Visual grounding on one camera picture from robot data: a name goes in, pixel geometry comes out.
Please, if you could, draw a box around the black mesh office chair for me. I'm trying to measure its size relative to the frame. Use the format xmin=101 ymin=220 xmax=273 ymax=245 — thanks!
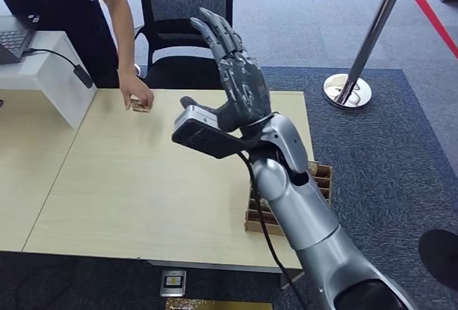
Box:
xmin=134 ymin=0 xmax=235 ymax=91

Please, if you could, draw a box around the black cable with adapter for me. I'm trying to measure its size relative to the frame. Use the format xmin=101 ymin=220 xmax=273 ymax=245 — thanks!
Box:
xmin=23 ymin=47 xmax=95 ymax=90

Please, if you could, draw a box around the red barrier belt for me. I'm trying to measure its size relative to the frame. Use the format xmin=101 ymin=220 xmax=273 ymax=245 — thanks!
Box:
xmin=402 ymin=0 xmax=458 ymax=61

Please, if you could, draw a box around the person's hand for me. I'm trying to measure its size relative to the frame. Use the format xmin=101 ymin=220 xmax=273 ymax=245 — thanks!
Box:
xmin=117 ymin=68 xmax=155 ymax=112

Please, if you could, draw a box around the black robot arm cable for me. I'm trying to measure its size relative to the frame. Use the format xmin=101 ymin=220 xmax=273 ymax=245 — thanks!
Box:
xmin=237 ymin=150 xmax=309 ymax=310

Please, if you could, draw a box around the white desk riser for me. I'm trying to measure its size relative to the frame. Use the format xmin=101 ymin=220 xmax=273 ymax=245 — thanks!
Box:
xmin=0 ymin=31 xmax=98 ymax=130

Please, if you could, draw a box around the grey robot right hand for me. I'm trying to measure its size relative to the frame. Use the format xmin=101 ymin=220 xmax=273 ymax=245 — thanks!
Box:
xmin=180 ymin=6 xmax=272 ymax=134

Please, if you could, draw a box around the silver floor socket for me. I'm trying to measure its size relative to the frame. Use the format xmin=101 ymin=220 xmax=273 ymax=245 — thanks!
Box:
xmin=159 ymin=270 xmax=187 ymax=299

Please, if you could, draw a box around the grey laptop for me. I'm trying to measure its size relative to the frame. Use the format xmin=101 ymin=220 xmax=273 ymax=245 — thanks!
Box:
xmin=0 ymin=13 xmax=41 ymax=66

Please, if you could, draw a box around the black and pale wrist camera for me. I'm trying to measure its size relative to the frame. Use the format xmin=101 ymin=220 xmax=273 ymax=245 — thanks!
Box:
xmin=171 ymin=104 xmax=263 ymax=160

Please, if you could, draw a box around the black round object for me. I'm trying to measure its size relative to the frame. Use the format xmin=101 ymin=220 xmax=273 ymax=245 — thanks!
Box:
xmin=417 ymin=228 xmax=458 ymax=293

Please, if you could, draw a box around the wooden slotted card holder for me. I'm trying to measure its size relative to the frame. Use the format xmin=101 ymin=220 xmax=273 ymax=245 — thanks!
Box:
xmin=244 ymin=160 xmax=334 ymax=238

